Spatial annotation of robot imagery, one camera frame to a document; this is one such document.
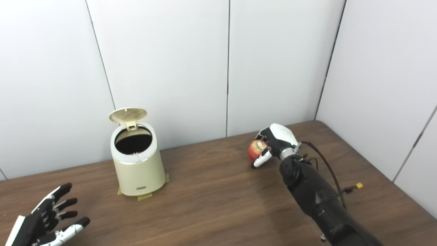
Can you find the red apple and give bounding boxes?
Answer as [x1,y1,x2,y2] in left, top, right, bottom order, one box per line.
[248,139,270,162]

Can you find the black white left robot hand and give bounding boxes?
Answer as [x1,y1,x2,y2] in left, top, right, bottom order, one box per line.
[5,182,91,246]

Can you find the cream round bin lid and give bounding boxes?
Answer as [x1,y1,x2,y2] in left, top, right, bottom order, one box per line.
[109,108,148,131]

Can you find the cream-colored bin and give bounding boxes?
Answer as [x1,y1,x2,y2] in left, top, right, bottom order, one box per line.
[110,122,166,197]

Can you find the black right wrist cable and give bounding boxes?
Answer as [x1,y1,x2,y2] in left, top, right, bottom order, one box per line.
[295,141,348,209]

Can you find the black wire with yellow plug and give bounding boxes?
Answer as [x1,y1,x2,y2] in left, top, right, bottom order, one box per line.
[338,183,364,196]

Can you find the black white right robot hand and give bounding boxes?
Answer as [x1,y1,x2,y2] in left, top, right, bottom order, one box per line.
[251,124,301,168]

